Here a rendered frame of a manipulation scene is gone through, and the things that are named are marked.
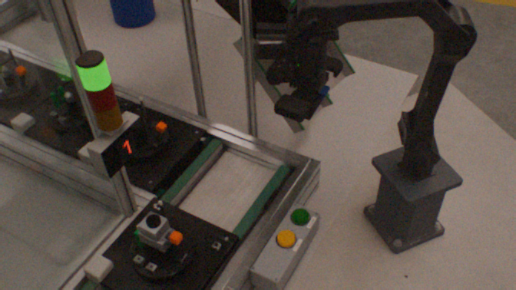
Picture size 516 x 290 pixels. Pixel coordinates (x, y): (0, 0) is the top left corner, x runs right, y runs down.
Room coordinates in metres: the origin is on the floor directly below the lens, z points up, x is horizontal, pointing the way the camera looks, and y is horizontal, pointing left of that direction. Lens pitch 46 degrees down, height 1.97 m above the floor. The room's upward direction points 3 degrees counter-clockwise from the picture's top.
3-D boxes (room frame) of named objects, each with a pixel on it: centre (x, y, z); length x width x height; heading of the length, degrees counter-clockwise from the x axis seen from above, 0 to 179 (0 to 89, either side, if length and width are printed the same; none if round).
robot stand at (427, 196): (0.80, -0.35, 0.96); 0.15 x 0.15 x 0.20; 22
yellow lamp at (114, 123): (0.78, 0.29, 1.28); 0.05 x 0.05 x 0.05
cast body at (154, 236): (0.67, 0.23, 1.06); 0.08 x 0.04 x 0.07; 59
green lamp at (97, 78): (0.78, 0.29, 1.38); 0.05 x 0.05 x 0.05
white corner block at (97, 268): (0.63, 0.36, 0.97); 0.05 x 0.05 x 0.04; 58
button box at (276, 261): (0.69, -0.05, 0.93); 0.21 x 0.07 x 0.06; 148
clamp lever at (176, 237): (0.64, 0.19, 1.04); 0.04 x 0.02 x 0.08; 58
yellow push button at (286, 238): (0.69, -0.05, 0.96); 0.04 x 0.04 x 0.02
